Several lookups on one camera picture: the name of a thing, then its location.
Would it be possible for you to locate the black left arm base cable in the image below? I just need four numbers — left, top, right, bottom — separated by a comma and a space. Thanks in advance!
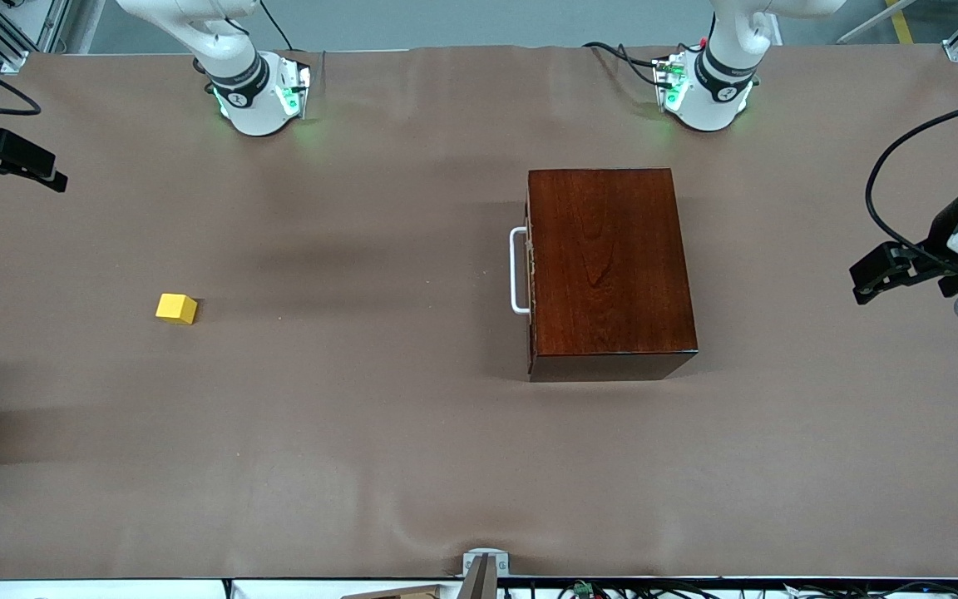
583, 42, 664, 88

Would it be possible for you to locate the grey metal table clamp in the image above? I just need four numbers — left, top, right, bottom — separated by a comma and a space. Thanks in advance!
462, 549, 510, 577

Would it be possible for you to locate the light wood drawer white handle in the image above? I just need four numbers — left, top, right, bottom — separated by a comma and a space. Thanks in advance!
509, 200, 536, 374

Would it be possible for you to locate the brown table cloth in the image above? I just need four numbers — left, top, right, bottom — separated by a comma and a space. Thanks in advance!
0, 44, 958, 581

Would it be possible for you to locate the dark brown wooden cabinet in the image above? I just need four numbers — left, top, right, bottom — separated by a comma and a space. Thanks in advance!
525, 167, 699, 383

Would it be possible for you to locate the yellow block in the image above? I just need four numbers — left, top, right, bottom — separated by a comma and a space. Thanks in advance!
155, 293, 199, 325

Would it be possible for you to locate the grey camera post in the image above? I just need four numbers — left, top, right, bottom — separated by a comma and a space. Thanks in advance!
458, 556, 498, 599

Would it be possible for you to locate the black right arm base cable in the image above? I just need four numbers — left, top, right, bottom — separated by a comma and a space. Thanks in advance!
261, 0, 303, 52

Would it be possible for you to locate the black arm base cable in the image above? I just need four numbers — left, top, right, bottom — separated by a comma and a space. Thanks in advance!
261, 0, 303, 52
583, 42, 664, 88

